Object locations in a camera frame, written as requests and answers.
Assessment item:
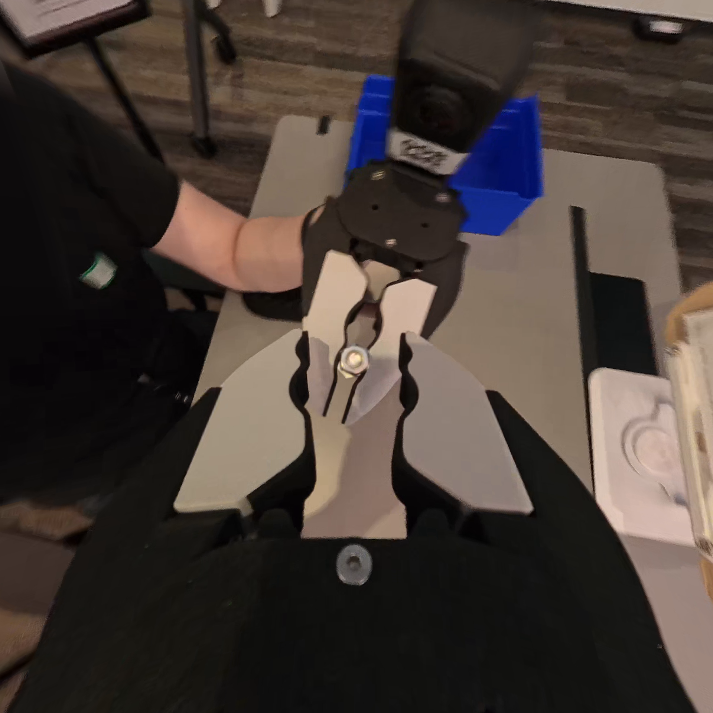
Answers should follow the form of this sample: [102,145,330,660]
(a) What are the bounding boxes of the black music stand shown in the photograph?
[0,0,166,163]

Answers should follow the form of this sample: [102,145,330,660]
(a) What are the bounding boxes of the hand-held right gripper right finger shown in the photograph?
[392,331,537,525]

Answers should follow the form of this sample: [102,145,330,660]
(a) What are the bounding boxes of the blue plastic bin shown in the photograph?
[345,74,545,236]

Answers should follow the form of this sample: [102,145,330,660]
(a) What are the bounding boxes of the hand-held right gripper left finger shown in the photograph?
[173,329,318,525]

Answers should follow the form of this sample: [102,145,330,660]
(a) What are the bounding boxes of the green white shirt tag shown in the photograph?
[78,252,119,290]

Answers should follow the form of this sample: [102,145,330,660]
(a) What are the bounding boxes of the person's brown trousers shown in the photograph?
[0,496,95,713]

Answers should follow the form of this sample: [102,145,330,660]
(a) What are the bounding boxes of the wooden instruction board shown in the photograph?
[664,283,713,564]

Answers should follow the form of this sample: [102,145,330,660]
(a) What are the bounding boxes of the person's left forearm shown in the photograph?
[147,181,308,294]

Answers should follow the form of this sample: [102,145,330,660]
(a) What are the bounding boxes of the white foam tray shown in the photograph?
[587,368,697,548]

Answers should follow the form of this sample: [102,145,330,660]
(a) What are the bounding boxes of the silver hex bolt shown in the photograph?
[336,344,373,382]

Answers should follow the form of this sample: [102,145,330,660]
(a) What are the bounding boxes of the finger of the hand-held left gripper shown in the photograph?
[303,250,369,419]
[342,283,439,426]

